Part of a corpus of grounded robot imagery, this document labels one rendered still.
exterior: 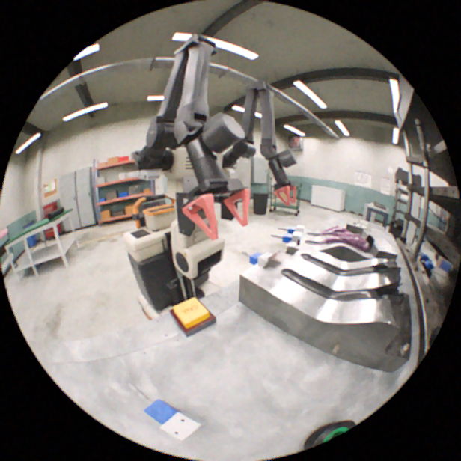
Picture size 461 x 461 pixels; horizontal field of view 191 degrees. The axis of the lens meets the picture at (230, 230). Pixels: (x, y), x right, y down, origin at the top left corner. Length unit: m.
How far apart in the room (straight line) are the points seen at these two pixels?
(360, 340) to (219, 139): 0.44
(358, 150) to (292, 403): 7.78
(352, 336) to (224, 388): 0.23
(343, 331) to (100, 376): 0.47
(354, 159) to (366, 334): 7.55
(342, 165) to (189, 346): 7.79
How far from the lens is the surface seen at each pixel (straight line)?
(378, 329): 0.30
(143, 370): 0.34
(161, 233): 0.89
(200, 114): 0.38
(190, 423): 0.25
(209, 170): 0.30
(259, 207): 4.45
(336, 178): 7.83
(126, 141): 5.79
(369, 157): 7.64
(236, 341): 0.34
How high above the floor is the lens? 1.10
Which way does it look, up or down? 20 degrees down
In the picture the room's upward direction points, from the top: straight up
